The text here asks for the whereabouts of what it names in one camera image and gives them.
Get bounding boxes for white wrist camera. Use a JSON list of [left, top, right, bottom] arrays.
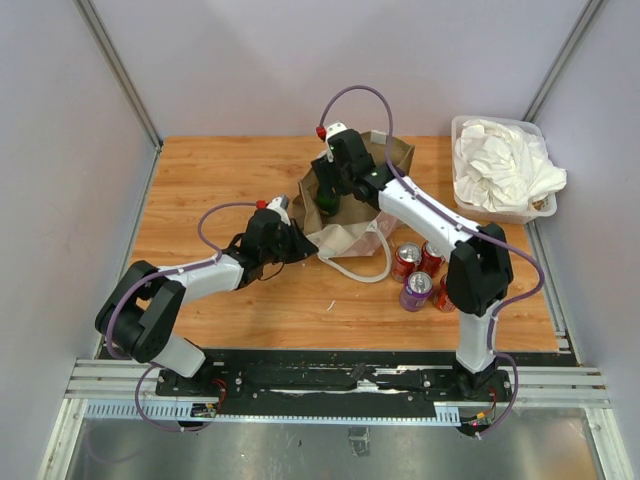
[[266, 195, 291, 226], [325, 122, 347, 140]]

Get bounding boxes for aluminium frame rails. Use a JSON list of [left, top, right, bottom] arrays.
[[34, 219, 621, 480]]

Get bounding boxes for green glass bottle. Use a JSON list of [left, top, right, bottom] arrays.
[[316, 183, 341, 217]]

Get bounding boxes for burlap canvas tote bag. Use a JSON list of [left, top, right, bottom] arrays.
[[290, 130, 417, 284]]

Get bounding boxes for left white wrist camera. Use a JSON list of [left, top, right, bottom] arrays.
[[266, 195, 291, 226]]

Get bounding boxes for red cola can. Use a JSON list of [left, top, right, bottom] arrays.
[[419, 241, 445, 277], [433, 274, 456, 313], [391, 242, 422, 282]]

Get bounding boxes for crumpled white cloth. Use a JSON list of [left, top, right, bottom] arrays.
[[453, 118, 568, 211]]

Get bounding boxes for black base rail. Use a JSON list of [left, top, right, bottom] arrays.
[[155, 349, 514, 419]]

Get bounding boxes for white plastic basket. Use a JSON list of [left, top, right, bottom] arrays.
[[451, 115, 559, 219]]

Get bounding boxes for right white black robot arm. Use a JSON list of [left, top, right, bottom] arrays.
[[312, 123, 513, 400]]

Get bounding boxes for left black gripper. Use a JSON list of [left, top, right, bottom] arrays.
[[262, 218, 318, 264]]

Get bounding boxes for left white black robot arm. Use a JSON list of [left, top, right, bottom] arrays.
[[95, 208, 318, 396]]

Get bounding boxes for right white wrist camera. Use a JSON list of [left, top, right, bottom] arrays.
[[325, 122, 347, 140]]

